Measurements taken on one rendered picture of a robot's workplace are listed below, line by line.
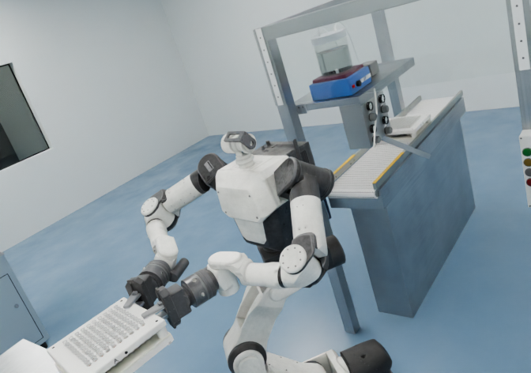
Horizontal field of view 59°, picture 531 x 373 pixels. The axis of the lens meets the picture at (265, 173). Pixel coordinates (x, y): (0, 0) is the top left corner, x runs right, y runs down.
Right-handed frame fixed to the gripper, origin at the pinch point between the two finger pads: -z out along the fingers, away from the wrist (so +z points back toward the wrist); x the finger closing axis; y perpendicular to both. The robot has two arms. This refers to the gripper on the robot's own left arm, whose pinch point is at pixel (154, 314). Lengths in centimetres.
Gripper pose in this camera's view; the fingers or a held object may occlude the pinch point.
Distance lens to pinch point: 138.2
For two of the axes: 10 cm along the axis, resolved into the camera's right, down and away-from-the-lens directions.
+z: 7.8, -4.0, 4.8
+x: 2.8, 9.1, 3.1
